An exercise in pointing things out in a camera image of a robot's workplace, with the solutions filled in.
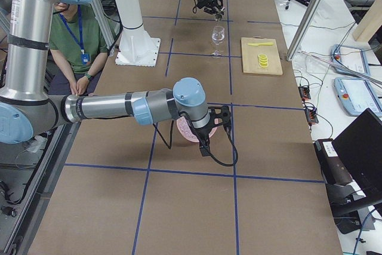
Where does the steel jigger cup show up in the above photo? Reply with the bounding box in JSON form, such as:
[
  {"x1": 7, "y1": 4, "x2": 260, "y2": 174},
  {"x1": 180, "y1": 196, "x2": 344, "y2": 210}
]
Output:
[{"x1": 214, "y1": 13, "x2": 223, "y2": 21}]

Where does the pink bowl with ice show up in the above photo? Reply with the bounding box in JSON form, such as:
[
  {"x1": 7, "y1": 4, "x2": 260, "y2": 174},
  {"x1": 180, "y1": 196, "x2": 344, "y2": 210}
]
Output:
[{"x1": 176, "y1": 116, "x2": 218, "y2": 144}]

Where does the clear wine glass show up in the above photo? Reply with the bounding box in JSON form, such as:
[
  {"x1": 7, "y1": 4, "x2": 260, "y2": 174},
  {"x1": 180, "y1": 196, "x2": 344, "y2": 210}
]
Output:
[{"x1": 211, "y1": 25, "x2": 225, "y2": 58}]

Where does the bamboo cutting board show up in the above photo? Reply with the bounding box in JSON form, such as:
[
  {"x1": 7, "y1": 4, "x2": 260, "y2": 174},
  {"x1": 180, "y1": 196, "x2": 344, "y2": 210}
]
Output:
[{"x1": 241, "y1": 37, "x2": 283, "y2": 75}]

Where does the yellow plastic knife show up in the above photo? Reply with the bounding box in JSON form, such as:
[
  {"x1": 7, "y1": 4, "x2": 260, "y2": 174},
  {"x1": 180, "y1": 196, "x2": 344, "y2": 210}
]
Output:
[{"x1": 247, "y1": 42, "x2": 273, "y2": 47}]

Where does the person in green shirt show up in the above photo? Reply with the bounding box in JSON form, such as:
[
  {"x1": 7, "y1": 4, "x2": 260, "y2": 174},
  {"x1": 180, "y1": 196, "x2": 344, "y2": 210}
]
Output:
[{"x1": 48, "y1": 2, "x2": 109, "y2": 96}]

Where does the black box device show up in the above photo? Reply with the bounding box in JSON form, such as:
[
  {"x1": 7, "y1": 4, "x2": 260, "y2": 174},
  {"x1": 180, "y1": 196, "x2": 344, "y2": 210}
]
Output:
[{"x1": 314, "y1": 139, "x2": 352, "y2": 186}]

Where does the far teach pendant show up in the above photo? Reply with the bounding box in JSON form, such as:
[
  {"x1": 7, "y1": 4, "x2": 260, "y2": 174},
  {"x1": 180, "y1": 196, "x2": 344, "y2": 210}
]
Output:
[{"x1": 331, "y1": 44, "x2": 371, "y2": 76}]

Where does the teach pendant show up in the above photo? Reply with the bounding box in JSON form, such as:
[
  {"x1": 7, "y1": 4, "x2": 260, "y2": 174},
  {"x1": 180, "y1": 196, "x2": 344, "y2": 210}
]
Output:
[
  {"x1": 331, "y1": 44, "x2": 371, "y2": 76},
  {"x1": 334, "y1": 77, "x2": 381, "y2": 117}
]

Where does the near teach pendant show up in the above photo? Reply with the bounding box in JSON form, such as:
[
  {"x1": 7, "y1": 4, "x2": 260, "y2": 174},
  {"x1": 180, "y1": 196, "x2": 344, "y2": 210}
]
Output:
[{"x1": 334, "y1": 77, "x2": 381, "y2": 117}]

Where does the black laptop monitor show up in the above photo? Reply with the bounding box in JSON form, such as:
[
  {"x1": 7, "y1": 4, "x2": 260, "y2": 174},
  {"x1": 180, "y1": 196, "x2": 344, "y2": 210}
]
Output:
[{"x1": 332, "y1": 108, "x2": 381, "y2": 196}]

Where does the metal rod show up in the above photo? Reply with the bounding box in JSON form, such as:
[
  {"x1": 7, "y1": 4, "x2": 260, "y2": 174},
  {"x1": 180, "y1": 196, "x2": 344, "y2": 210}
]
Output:
[{"x1": 301, "y1": 51, "x2": 382, "y2": 85}]

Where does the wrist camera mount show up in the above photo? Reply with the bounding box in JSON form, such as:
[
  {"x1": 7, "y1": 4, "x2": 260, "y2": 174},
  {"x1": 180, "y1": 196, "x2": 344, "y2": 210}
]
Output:
[{"x1": 207, "y1": 105, "x2": 232, "y2": 132}]

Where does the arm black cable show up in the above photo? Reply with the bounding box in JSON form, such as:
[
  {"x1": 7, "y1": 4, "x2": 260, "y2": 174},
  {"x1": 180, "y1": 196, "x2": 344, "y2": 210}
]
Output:
[{"x1": 152, "y1": 111, "x2": 239, "y2": 167}]

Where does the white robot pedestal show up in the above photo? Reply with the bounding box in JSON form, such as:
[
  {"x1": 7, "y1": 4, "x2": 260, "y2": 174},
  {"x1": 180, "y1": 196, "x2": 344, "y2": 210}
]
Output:
[{"x1": 115, "y1": 0, "x2": 161, "y2": 67}]

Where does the aluminium frame post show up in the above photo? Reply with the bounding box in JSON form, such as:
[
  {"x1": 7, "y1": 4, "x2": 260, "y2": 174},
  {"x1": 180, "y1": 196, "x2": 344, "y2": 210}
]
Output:
[{"x1": 286, "y1": 0, "x2": 321, "y2": 61}]

